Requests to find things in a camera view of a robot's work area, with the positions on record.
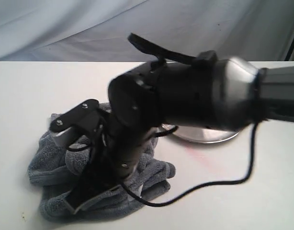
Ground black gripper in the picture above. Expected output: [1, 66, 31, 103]
[65, 113, 157, 214]

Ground grey fleece towel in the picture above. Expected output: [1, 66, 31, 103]
[27, 102, 176, 222]

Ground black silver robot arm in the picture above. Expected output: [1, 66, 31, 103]
[65, 51, 294, 213]

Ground round stainless steel plate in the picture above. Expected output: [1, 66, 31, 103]
[170, 126, 239, 144]

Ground grey backdrop cloth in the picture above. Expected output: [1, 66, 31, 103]
[0, 0, 293, 61]

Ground black tripod leg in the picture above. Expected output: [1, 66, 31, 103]
[283, 0, 294, 61]

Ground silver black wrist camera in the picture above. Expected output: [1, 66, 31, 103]
[49, 99, 109, 147]

